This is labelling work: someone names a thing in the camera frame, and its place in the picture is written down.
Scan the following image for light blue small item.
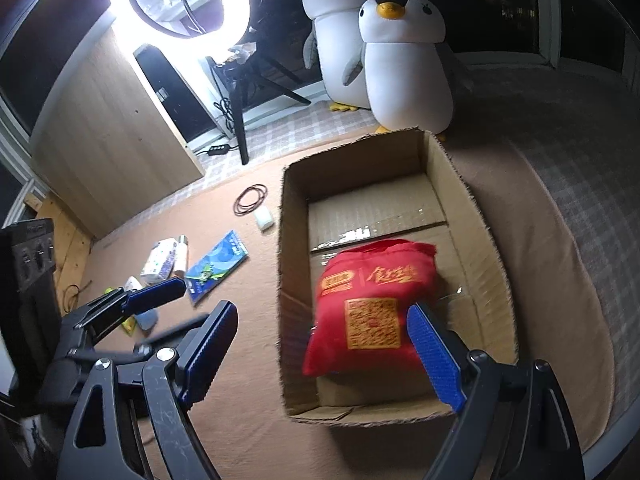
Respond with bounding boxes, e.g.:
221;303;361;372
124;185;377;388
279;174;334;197
136;310;159;337

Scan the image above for tissue pack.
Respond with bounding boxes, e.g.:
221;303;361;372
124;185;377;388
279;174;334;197
140;239;178;285

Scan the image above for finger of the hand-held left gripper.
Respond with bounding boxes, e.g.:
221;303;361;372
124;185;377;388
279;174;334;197
132;313;211;359
64;276;187;341

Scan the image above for checked bed sheet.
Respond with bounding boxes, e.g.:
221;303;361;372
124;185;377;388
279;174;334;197
197;62;640;441

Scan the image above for pink bottle grey cap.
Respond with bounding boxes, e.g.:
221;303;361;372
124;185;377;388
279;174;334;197
172;235;190;278

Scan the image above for dark red hair ties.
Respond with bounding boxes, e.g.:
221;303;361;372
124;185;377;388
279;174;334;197
234;185;267;217

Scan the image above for large penguin plush toy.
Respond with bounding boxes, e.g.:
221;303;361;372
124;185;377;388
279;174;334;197
357;0;473;142

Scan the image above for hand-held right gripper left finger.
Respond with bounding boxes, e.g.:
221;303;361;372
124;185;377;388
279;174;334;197
57;300;239;480

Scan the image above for red printed bag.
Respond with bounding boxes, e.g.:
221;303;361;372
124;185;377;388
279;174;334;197
302;242;438;378

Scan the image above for black cable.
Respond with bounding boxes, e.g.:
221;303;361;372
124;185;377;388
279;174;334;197
212;62;237;147

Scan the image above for blue printed booklet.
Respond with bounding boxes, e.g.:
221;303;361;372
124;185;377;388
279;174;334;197
184;230;249;307

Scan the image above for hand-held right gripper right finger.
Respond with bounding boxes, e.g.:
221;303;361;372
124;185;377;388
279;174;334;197
406;301;586;480

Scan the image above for wooden bed frame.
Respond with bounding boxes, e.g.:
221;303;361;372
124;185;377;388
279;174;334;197
22;192;94;313

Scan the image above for cardboard box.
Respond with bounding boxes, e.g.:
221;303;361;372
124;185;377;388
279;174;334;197
276;127;519;428

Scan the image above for tan blanket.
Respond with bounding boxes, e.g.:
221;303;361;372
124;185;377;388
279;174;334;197
60;132;616;480

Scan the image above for white window frame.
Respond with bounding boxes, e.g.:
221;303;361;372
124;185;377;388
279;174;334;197
530;0;640;78

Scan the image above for black tripod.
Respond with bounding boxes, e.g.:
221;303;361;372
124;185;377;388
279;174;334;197
212;50;312;166

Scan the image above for wooden cabinet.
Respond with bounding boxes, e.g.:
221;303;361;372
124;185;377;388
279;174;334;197
30;25;206;238

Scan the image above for small penguin plush toy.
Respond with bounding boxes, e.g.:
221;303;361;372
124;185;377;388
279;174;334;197
301;0;388;112

